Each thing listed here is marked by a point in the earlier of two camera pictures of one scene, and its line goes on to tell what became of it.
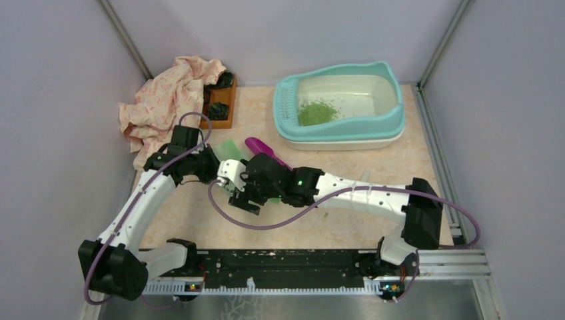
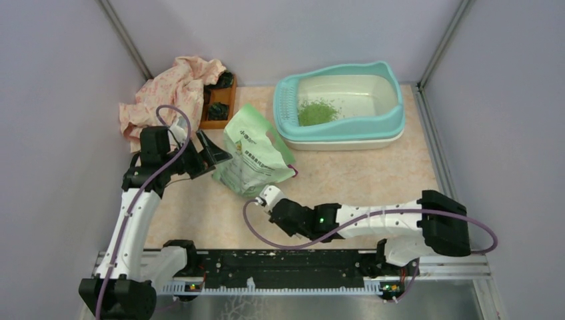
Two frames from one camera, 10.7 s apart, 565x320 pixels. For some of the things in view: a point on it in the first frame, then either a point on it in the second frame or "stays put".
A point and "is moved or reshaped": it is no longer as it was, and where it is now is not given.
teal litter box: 372,115 stays put
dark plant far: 225,81 stays put
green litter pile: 315,113 stays put
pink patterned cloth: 162,102 stays put
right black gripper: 241,199 to 290,233
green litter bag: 228,149 is moved or reshaped
